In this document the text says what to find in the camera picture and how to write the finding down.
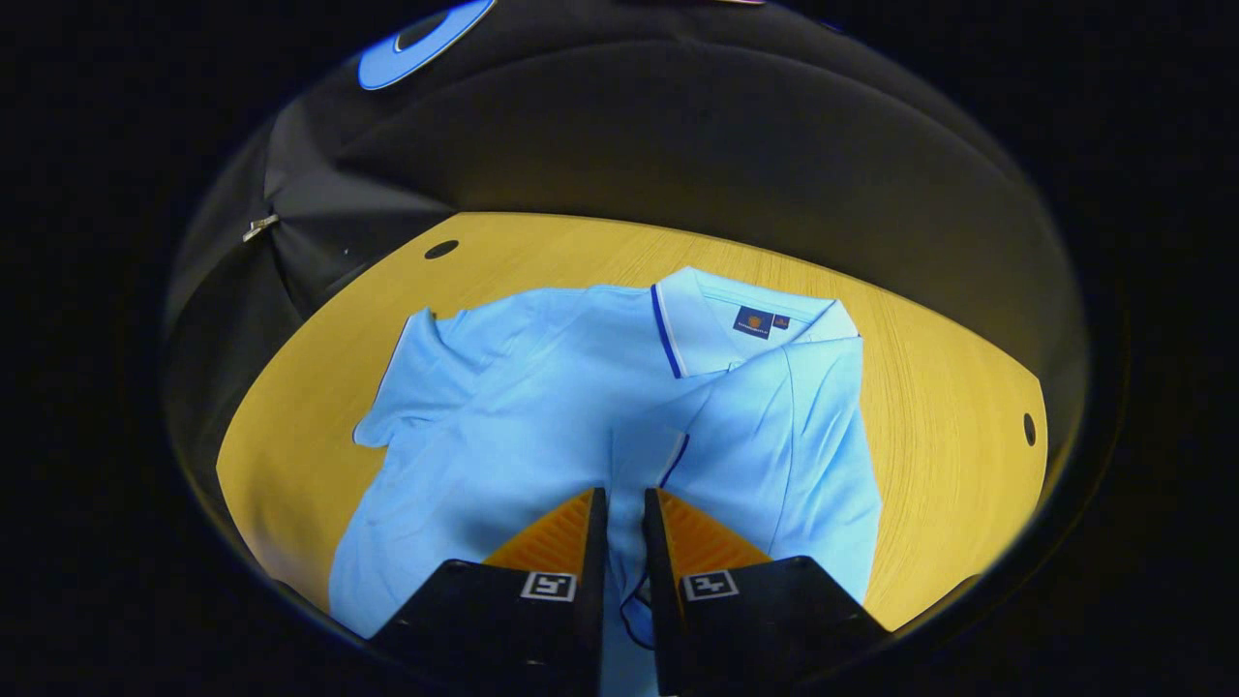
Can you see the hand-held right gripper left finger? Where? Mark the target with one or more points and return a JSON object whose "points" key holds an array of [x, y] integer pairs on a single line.
{"points": [[590, 629]]}

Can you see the black backdrop cloth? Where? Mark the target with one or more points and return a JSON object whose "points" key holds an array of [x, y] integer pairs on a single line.
{"points": [[678, 145]]}

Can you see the silver clip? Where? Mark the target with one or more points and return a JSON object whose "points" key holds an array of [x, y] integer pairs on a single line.
{"points": [[259, 227]]}

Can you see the light blue T-shirt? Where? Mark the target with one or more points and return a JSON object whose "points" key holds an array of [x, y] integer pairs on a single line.
{"points": [[523, 407]]}

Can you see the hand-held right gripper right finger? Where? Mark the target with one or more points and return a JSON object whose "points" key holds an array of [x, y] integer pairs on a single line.
{"points": [[663, 629]]}

